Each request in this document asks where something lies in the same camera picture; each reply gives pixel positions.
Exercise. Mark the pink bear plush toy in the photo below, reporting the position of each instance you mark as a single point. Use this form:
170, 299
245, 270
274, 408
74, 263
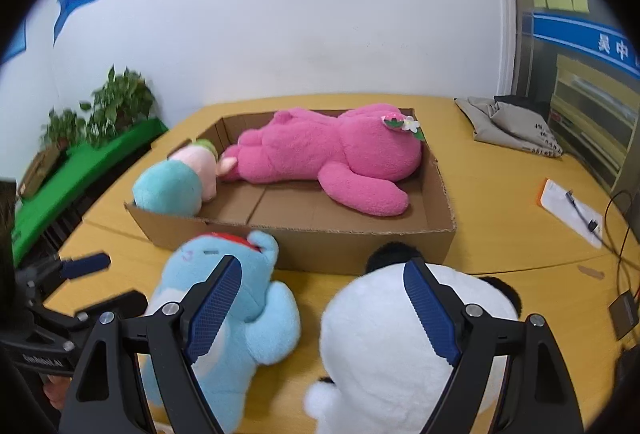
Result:
310, 149

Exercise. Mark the small green potted plant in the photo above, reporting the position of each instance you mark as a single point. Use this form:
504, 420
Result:
62, 126

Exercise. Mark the white paper envelope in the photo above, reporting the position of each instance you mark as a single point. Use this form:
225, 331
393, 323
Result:
560, 209

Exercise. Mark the brown cardboard box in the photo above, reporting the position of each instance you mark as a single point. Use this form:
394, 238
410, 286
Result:
350, 249

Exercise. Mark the green and pink plush toy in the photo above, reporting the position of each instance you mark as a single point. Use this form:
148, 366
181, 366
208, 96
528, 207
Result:
170, 186

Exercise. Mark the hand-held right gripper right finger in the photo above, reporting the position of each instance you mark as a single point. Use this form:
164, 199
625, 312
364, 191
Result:
432, 309

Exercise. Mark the person's left hand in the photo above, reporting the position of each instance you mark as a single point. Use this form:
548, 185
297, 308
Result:
55, 389

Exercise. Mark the green shelf top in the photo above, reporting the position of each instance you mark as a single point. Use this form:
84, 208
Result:
100, 159

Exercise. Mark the yellow shelf unit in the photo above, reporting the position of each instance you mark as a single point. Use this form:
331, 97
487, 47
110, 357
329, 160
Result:
590, 114

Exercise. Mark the small brown box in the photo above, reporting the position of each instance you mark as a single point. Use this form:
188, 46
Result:
625, 316

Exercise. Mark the white panda plush toy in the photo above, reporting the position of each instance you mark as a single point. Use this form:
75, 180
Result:
380, 339

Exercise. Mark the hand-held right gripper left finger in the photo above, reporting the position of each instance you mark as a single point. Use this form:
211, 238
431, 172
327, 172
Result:
215, 309

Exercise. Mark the grey cloth bag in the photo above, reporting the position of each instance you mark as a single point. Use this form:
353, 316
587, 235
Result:
480, 124

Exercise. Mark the large green potted plant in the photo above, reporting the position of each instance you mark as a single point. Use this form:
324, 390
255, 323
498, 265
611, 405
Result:
120, 99

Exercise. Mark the blue glass banner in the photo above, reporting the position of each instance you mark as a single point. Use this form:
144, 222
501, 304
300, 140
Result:
575, 31

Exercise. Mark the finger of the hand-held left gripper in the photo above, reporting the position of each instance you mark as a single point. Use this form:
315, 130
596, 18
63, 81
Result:
125, 303
85, 265

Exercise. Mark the small tan strip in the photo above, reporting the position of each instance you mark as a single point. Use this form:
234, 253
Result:
591, 271

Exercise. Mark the blue bear plush toy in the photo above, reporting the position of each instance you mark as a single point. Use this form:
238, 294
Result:
270, 314

